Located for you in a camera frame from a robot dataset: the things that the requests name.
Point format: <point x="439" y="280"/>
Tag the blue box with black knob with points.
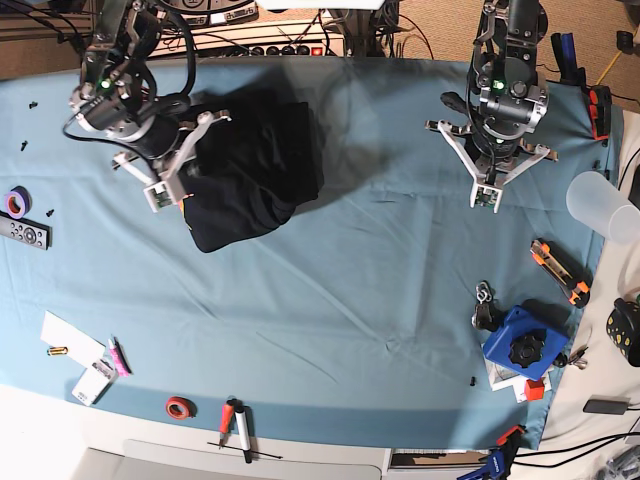
<point x="525" y="344"/>

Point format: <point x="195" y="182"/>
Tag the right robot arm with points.
<point x="117" y="102"/>

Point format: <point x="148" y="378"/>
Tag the black remote control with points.
<point x="25" y="231"/>

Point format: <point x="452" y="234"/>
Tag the orange black utility knife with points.
<point x="573" y="284"/>

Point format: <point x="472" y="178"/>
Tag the power strip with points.
<point x="232" y="50"/>

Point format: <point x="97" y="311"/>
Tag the black t-shirt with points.
<point x="252" y="171"/>

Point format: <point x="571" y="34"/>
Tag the white small box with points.
<point x="92" y="383"/>

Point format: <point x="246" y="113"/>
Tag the black white marker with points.
<point x="243" y="432"/>

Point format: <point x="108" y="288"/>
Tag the orange black tool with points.
<point x="600" y="111"/>

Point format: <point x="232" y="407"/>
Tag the red handled screwdriver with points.
<point x="227" y="416"/>

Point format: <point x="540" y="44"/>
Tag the black zip tie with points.
<point x="240" y="448"/>

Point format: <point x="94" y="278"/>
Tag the translucent plastic cup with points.
<point x="592" y="200"/>

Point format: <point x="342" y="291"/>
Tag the pink glue tube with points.
<point x="118" y="358"/>

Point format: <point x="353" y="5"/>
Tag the black yellow dotted mug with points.
<point x="622" y="327"/>

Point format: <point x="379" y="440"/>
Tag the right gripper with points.
<point x="161" y="144"/>

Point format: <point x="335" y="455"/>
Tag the metal carabiner keys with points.
<point x="483" y="317"/>

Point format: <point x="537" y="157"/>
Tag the light blue table cloth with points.
<point x="348" y="325"/>

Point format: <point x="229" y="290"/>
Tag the blue orange clamp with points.
<point x="497" y="465"/>

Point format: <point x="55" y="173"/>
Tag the red tape roll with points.
<point x="179" y="408"/>

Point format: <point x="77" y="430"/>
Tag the brass battery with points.
<point x="57" y="351"/>

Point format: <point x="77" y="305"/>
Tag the white paper card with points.
<point x="82" y="348"/>

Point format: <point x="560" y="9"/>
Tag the purple tape roll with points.
<point x="17" y="202"/>

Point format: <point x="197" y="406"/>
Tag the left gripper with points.
<point x="492" y="163"/>

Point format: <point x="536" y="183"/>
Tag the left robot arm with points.
<point x="505" y="99"/>

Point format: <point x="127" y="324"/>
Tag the red small cube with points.
<point x="534" y="390"/>

